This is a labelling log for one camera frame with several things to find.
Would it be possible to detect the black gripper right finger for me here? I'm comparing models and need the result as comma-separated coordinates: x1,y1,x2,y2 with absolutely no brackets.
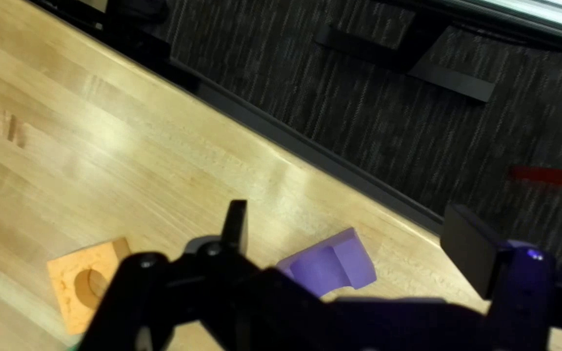
439,202,511,302

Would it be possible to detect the orange block with round hole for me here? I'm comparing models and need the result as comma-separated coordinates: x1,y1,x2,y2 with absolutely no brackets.
44,236,134,337

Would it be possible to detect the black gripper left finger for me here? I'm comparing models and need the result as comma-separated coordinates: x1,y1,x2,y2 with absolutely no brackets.
218,199,251,255

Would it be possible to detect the purple notched foam block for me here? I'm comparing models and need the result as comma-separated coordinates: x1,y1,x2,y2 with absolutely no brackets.
273,226,380,300

